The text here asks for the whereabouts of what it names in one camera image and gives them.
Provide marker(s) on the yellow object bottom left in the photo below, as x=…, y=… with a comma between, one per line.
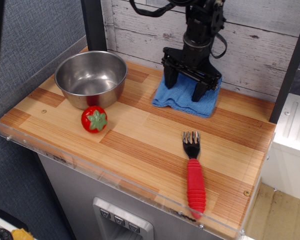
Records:
x=21, y=234

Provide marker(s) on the black right frame post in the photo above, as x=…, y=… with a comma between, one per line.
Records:
x=286, y=84

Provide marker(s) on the clear acrylic table guard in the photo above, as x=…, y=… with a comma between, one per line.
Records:
x=140, y=152

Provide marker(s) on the white plastic side unit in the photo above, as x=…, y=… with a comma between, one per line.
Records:
x=281, y=169

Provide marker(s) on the blue microfiber towel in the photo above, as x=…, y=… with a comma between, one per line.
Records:
x=179, y=97

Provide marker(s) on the silver dispenser panel with buttons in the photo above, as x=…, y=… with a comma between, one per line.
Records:
x=116, y=223

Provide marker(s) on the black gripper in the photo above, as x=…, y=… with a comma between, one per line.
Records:
x=193, y=62

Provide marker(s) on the stainless steel bowl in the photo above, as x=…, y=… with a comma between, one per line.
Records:
x=92, y=78

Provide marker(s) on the red handled metal fork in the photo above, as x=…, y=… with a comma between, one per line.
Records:
x=196, y=193

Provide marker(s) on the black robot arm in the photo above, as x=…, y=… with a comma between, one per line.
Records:
x=204, y=19

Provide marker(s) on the black frame post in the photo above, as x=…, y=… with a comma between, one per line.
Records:
x=94, y=25
x=286, y=84

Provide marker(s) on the grey toy fridge cabinet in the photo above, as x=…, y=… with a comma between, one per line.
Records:
x=76, y=192

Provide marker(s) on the red toy strawberry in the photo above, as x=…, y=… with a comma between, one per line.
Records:
x=94, y=119

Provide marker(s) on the black left frame post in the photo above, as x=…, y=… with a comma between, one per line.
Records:
x=94, y=25

